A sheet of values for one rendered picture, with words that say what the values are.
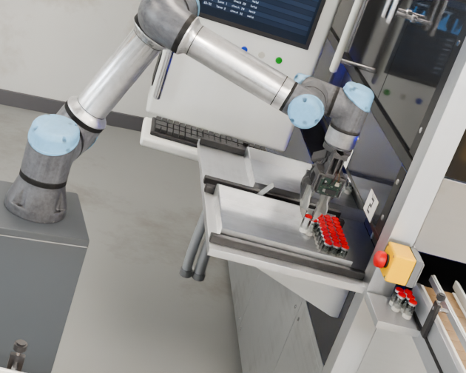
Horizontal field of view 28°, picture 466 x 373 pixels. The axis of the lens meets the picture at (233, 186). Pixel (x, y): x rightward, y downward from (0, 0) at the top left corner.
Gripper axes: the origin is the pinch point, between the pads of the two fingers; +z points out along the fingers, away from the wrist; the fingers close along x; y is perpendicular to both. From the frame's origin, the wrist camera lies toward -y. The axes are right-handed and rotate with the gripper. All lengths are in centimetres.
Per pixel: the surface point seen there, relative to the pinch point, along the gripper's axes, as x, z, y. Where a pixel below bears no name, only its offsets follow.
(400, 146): 16.1, -22.9, -1.5
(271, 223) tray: -6.1, 9.3, -8.2
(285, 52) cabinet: -2, -16, -86
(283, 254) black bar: -5.3, 7.8, 10.8
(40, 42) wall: -89, 60, -268
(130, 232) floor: -25, 98, -156
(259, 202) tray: -8.8, 7.9, -16.9
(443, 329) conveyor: 28.8, 4.2, 34.7
